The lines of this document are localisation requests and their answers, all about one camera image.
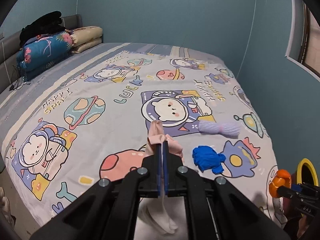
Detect black charging cable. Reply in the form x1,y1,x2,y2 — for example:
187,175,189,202
9,64,27,92

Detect purple foam fruit net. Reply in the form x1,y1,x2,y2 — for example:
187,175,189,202
199,120,241,138

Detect grey bed headboard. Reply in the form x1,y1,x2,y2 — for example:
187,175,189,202
0,14,82,92

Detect orange peel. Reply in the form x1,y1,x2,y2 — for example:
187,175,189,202
268,169,292,198

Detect yellow rimmed trash bin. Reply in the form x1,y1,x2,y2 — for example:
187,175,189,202
296,158,319,186

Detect cartoon space bed sheet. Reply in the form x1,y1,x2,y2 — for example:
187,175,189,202
1,44,286,226

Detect dark framed window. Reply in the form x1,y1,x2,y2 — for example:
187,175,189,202
285,0,319,80

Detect blue rubber glove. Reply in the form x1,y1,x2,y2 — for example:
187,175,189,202
192,146,226,174

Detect black clothing pile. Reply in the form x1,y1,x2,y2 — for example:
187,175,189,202
20,11,65,48

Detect pink cloth rag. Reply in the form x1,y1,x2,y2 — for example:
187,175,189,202
138,120,183,235

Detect person right hand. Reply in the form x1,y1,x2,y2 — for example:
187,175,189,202
297,215,315,239

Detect blue floral folded quilt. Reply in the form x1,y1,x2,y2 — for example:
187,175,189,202
16,31,73,82

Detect beige folded pillow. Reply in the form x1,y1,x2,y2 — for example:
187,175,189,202
71,26,103,54

